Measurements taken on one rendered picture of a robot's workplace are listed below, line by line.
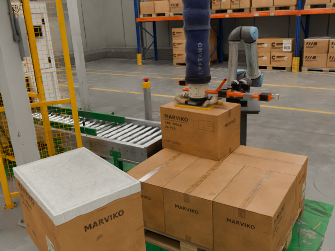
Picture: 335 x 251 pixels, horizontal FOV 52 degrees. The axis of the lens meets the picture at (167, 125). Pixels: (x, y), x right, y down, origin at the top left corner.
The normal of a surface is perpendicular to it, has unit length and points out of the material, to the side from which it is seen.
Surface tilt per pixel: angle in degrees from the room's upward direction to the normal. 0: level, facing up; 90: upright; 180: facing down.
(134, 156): 90
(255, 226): 90
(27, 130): 89
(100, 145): 90
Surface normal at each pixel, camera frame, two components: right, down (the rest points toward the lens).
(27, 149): 0.84, 0.12
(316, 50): -0.55, 0.29
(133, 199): 0.62, 0.22
